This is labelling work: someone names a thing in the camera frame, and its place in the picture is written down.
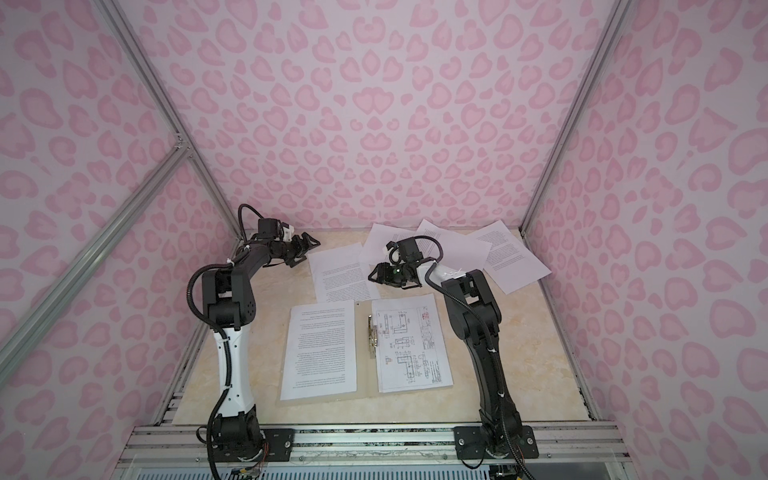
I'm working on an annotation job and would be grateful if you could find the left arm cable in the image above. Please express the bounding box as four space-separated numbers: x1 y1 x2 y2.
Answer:
185 203 268 480

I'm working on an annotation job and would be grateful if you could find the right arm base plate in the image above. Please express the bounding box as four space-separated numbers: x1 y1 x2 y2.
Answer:
452 425 540 461

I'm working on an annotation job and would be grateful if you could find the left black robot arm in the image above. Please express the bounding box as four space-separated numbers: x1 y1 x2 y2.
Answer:
187 218 321 464

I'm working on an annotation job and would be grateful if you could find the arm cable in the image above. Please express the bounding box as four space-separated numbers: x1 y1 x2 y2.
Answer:
185 203 268 480
386 234 541 480

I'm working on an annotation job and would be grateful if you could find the left corner aluminium post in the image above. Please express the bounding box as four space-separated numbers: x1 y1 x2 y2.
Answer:
94 0 241 239

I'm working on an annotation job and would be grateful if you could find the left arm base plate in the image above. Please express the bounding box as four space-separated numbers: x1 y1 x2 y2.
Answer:
213 428 296 463

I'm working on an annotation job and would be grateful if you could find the text sheet back overlapping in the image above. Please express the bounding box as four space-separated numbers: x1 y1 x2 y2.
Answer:
416 220 492 272

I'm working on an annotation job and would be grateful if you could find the large text sheet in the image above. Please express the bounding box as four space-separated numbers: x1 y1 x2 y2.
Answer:
280 300 357 401

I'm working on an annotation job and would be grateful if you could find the beige paper folder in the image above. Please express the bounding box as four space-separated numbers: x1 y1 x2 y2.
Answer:
275 293 455 408

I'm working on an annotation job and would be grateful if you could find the right corner aluminium post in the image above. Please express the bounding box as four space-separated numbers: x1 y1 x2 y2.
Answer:
519 0 637 240

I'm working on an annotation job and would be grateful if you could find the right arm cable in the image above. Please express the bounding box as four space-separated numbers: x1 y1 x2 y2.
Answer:
386 234 541 480

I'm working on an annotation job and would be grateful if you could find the corner aluminium post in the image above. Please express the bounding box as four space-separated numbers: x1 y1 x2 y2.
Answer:
94 0 241 239
519 0 637 240

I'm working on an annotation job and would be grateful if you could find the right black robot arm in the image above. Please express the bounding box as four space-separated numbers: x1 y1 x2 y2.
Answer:
368 235 526 464

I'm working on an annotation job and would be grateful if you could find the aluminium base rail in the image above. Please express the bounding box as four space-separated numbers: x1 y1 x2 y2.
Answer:
113 421 634 480

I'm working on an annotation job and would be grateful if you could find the diagonal aluminium frame bar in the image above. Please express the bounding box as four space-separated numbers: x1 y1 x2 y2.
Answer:
1 142 189 385

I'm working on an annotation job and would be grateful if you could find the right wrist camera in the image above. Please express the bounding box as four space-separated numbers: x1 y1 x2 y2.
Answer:
386 241 401 264

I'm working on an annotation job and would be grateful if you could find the diagram sheet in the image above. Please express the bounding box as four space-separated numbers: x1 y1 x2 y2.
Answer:
372 294 453 394

